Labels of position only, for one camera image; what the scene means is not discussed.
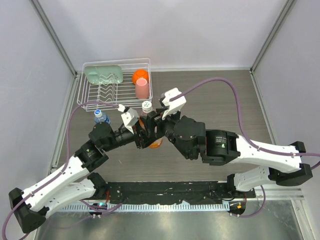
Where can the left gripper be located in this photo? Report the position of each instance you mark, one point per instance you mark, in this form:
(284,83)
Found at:
(142,138)

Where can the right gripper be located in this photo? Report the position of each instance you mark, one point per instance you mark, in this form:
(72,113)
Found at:
(154,120)

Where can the orange drink bottle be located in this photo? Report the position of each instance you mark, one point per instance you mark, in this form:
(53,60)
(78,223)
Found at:
(159,141)

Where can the blue label water bottle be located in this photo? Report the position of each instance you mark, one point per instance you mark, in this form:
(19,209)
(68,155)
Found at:
(103,119)

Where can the white blue bottle cap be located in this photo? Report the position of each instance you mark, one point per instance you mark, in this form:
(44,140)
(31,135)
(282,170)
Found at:
(98,113)

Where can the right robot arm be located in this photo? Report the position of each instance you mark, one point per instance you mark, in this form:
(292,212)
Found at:
(282,166)

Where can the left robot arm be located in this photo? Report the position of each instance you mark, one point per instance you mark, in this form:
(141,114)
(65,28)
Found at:
(76,179)

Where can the pink cup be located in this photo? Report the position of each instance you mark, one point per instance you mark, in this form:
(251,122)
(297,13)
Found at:
(142,89)

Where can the orange bowl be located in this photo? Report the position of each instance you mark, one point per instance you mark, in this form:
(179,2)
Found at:
(140,74)

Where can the green plastic tray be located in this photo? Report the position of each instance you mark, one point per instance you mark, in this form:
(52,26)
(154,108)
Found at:
(103,74)

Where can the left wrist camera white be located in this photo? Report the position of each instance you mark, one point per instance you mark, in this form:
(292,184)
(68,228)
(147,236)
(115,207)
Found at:
(129,117)

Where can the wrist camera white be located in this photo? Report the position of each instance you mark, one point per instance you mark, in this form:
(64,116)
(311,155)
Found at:
(129,117)
(173,104)

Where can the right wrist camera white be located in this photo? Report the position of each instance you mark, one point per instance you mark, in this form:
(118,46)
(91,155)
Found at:
(173,104)

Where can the white wire dish rack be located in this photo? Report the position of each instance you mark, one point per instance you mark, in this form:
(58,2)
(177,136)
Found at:
(115,93)

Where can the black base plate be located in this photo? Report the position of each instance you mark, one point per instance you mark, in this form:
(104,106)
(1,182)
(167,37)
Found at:
(170,193)

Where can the white slotted cable duct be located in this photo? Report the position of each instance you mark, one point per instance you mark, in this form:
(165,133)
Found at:
(182,207)

